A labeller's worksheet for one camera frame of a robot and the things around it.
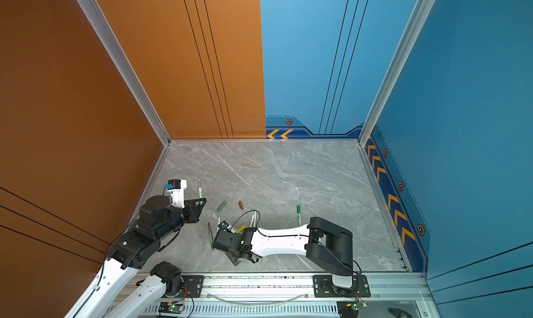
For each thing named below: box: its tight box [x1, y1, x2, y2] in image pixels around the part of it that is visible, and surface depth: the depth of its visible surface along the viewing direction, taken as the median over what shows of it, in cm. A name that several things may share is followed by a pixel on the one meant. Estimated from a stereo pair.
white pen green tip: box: [296, 204, 302, 228], surface depth 93 cm
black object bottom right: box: [387, 307, 413, 318], surface depth 70 cm
